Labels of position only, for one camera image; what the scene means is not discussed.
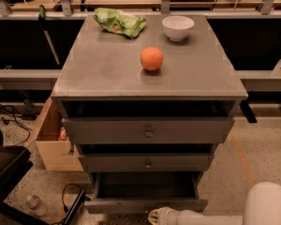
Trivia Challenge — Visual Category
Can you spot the grey bottom drawer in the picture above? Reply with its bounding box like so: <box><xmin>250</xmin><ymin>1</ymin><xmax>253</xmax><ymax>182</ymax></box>
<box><xmin>84</xmin><ymin>172</ymin><xmax>208</xmax><ymax>214</ymax></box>

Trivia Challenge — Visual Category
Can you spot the grey drawer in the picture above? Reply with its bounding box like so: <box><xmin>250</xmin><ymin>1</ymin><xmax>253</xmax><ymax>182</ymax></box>
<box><xmin>84</xmin><ymin>172</ymin><xmax>208</xmax><ymax>214</ymax></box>
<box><xmin>79</xmin><ymin>153</ymin><xmax>214</xmax><ymax>173</ymax></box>
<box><xmin>62</xmin><ymin>117</ymin><xmax>234</xmax><ymax>144</ymax></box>

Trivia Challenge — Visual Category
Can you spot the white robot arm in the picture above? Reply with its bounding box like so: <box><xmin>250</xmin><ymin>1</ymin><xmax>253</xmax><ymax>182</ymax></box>
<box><xmin>148</xmin><ymin>182</ymin><xmax>281</xmax><ymax>225</ymax></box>

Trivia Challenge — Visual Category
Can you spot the grey middle drawer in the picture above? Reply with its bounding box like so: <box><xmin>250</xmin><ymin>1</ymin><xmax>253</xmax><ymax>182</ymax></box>
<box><xmin>79</xmin><ymin>153</ymin><xmax>214</xmax><ymax>173</ymax></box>

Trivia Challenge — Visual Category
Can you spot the grey top drawer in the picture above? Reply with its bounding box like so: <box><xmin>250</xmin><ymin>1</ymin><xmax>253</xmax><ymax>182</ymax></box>
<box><xmin>62</xmin><ymin>117</ymin><xmax>234</xmax><ymax>144</ymax></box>

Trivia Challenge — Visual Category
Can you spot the grey drawer cabinet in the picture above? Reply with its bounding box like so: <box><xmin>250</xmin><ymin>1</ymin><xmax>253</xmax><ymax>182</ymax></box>
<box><xmin>51</xmin><ymin>14</ymin><xmax>249</xmax><ymax>186</ymax></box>

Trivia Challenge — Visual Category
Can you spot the black power strip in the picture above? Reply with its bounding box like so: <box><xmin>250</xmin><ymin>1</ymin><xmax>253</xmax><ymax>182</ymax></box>
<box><xmin>61</xmin><ymin>190</ymin><xmax>87</xmax><ymax>225</ymax></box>

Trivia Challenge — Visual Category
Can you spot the wooden box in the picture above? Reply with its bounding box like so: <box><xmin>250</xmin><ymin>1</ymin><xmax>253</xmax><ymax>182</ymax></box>
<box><xmin>34</xmin><ymin>98</ymin><xmax>82</xmax><ymax>172</ymax></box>

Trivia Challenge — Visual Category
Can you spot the small orange can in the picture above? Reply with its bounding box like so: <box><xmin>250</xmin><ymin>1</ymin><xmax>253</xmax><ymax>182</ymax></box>
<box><xmin>58</xmin><ymin>127</ymin><xmax>67</xmax><ymax>141</ymax></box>

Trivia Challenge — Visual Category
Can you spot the clear plastic bottle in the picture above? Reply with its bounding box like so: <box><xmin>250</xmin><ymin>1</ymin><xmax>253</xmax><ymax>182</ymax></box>
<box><xmin>25</xmin><ymin>195</ymin><xmax>48</xmax><ymax>217</ymax></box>

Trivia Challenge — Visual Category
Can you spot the orange fruit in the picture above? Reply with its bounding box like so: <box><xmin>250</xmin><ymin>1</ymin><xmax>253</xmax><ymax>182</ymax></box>
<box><xmin>140</xmin><ymin>47</ymin><xmax>164</xmax><ymax>71</ymax></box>

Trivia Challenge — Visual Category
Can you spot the black chair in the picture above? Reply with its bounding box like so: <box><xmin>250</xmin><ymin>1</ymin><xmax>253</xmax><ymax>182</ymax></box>
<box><xmin>0</xmin><ymin>130</ymin><xmax>49</xmax><ymax>225</ymax></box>

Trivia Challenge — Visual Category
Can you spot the white bowl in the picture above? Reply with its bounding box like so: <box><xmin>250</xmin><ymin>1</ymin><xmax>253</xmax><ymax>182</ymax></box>
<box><xmin>162</xmin><ymin>15</ymin><xmax>195</xmax><ymax>41</ymax></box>

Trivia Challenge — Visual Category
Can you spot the green chip bag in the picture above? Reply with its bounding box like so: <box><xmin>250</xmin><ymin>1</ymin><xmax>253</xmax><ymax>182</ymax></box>
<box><xmin>94</xmin><ymin>7</ymin><xmax>146</xmax><ymax>39</ymax></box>

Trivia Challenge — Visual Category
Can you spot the black floor cable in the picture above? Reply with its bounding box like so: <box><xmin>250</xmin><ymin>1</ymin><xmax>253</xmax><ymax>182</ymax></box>
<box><xmin>0</xmin><ymin>87</ymin><xmax>33</xmax><ymax>146</ymax></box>

